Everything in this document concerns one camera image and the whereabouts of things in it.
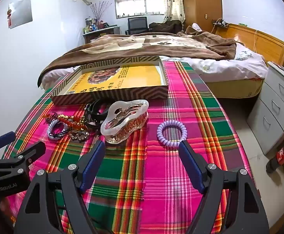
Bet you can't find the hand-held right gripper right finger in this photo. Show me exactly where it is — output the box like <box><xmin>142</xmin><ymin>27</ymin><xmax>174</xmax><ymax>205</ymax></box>
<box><xmin>178</xmin><ymin>140</ymin><xmax>270</xmax><ymax>234</ymax></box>

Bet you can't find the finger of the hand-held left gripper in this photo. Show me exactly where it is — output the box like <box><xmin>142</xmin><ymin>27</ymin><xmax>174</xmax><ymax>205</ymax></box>
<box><xmin>10</xmin><ymin>141</ymin><xmax>46</xmax><ymax>174</ymax></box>
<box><xmin>0</xmin><ymin>131</ymin><xmax>16</xmax><ymax>162</ymax></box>

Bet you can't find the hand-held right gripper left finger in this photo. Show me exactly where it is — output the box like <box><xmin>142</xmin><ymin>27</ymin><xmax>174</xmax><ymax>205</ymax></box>
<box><xmin>14</xmin><ymin>140</ymin><xmax>106</xmax><ymax>234</ymax></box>

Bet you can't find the black elastic hair tie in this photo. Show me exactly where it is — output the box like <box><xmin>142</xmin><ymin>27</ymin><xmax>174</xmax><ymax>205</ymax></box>
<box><xmin>49</xmin><ymin>129</ymin><xmax>70</xmax><ymax>138</ymax></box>

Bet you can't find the red and gold bead bracelet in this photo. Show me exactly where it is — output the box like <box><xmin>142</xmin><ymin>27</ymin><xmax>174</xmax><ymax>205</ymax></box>
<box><xmin>47</xmin><ymin>112</ymin><xmax>89</xmax><ymax>131</ymax></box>

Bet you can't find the clear plastic hair claw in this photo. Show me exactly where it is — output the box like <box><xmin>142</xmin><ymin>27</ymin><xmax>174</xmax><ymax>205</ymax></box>
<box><xmin>100</xmin><ymin>99</ymin><xmax>149</xmax><ymax>144</ymax></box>

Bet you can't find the black band bracelet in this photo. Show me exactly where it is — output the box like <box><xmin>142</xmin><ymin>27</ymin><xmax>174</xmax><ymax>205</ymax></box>
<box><xmin>85</xmin><ymin>99</ymin><xmax>113</xmax><ymax>128</ymax></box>

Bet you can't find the patterned cardboard box tray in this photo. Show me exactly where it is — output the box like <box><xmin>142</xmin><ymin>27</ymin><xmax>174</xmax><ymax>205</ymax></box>
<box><xmin>50</xmin><ymin>56</ymin><xmax>169</xmax><ymax>106</ymax></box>

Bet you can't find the pink green plaid tablecloth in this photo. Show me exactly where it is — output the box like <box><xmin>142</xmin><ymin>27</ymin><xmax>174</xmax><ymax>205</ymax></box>
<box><xmin>4</xmin><ymin>61</ymin><xmax>254</xmax><ymax>234</ymax></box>

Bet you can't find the yellow bed base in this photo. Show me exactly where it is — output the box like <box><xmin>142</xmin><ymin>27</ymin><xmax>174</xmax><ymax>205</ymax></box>
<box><xmin>206</xmin><ymin>78</ymin><xmax>265</xmax><ymax>99</ymax></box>

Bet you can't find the cola bottle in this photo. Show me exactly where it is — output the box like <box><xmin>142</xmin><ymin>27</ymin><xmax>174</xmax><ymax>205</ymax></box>
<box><xmin>266</xmin><ymin>132</ymin><xmax>284</xmax><ymax>173</ymax></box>

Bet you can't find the grey drawer nightstand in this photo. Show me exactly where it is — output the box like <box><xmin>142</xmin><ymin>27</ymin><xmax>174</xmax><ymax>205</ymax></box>
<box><xmin>247</xmin><ymin>62</ymin><xmax>284</xmax><ymax>155</ymax></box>

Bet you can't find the bed with brown blanket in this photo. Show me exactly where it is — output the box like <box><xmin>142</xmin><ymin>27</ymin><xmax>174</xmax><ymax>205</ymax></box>
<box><xmin>41</xmin><ymin>43</ymin><xmax>269</xmax><ymax>88</ymax></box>
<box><xmin>37</xmin><ymin>32</ymin><xmax>237</xmax><ymax>88</ymax></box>

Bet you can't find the cluttered side shelf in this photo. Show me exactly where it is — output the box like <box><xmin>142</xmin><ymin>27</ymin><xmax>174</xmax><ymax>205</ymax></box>
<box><xmin>83</xmin><ymin>25</ymin><xmax>121</xmax><ymax>44</ymax></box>

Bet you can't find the cluster of small bottles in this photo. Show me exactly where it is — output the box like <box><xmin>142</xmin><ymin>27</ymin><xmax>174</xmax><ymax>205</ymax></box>
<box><xmin>84</xmin><ymin>17</ymin><xmax>109</xmax><ymax>33</ymax></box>

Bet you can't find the white pillow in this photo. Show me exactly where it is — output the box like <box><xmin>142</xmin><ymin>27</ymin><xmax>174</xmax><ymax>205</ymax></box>
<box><xmin>186</xmin><ymin>23</ymin><xmax>206</xmax><ymax>34</ymax></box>

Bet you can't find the dark brown sofa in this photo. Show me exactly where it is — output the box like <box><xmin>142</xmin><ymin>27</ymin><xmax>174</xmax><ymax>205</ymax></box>
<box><xmin>149</xmin><ymin>20</ymin><xmax>183</xmax><ymax>33</ymax></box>

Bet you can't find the black office chair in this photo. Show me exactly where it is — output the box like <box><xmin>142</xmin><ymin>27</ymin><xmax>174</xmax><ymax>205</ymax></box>
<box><xmin>125</xmin><ymin>17</ymin><xmax>149</xmax><ymax>35</ymax></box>

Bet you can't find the wooden headboard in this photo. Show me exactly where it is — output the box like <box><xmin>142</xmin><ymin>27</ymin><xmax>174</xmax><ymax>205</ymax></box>
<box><xmin>215</xmin><ymin>23</ymin><xmax>284</xmax><ymax>66</ymax></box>

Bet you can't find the dried branch bouquet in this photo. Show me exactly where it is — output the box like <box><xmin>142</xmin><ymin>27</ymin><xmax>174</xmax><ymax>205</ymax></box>
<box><xmin>90</xmin><ymin>1</ymin><xmax>112</xmax><ymax>21</ymax></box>

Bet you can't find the barred window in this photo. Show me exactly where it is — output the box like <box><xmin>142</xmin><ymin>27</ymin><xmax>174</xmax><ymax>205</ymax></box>
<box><xmin>114</xmin><ymin>0</ymin><xmax>165</xmax><ymax>19</ymax></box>

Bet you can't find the wooden wardrobe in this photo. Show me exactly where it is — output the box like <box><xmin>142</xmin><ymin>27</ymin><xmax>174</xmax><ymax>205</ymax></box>
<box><xmin>180</xmin><ymin>0</ymin><xmax>223</xmax><ymax>33</ymax></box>

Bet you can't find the dotted curtain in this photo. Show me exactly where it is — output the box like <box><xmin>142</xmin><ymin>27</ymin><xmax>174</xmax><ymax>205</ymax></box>
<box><xmin>159</xmin><ymin>0</ymin><xmax>186</xmax><ymax>25</ymax></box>

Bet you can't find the pale purple spiral hair tie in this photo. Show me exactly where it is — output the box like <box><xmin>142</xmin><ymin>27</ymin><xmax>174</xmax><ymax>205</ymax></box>
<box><xmin>47</xmin><ymin>119</ymin><xmax>70</xmax><ymax>141</ymax></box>

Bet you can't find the bronze bell bracelet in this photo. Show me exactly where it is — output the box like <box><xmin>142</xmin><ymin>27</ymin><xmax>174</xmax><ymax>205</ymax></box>
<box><xmin>69</xmin><ymin>129</ymin><xmax>90</xmax><ymax>142</ymax></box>

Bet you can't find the silver wall sheet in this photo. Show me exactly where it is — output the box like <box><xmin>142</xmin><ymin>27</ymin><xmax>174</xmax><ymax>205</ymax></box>
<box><xmin>9</xmin><ymin>0</ymin><xmax>33</xmax><ymax>29</ymax></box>

